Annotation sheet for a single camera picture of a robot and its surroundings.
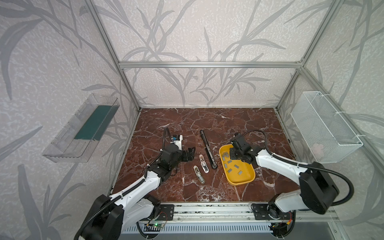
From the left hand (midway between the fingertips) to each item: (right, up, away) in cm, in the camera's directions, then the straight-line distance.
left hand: (191, 143), depth 84 cm
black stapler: (+12, -10, +6) cm, 17 cm away
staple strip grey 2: (+27, -14, +5) cm, 31 cm away
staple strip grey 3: (+23, -17, +5) cm, 29 cm away
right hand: (+25, -3, +6) cm, 26 cm away
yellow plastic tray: (+27, -18, +5) cm, 33 cm away
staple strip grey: (+21, -9, +10) cm, 25 cm away
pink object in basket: (+63, -1, -10) cm, 64 cm away
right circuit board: (+44, -41, -10) cm, 61 cm away
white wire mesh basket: (+59, +7, -22) cm, 64 cm away
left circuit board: (-18, -39, -12) cm, 44 cm away
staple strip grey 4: (+29, -18, +5) cm, 34 cm away
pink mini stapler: (+7, -14, +5) cm, 17 cm away
